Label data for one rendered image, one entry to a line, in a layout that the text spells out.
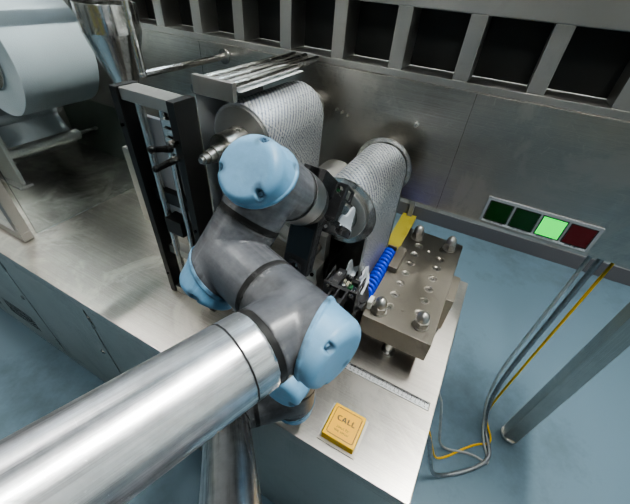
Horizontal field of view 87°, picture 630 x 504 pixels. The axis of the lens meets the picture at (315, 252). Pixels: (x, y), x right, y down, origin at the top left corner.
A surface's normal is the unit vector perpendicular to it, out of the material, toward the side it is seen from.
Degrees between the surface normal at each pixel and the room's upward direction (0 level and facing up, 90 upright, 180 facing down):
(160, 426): 43
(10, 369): 0
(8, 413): 0
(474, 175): 90
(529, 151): 90
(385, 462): 0
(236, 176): 50
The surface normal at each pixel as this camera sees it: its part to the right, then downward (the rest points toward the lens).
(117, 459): 0.58, -0.16
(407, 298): 0.07, -0.76
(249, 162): -0.32, -0.07
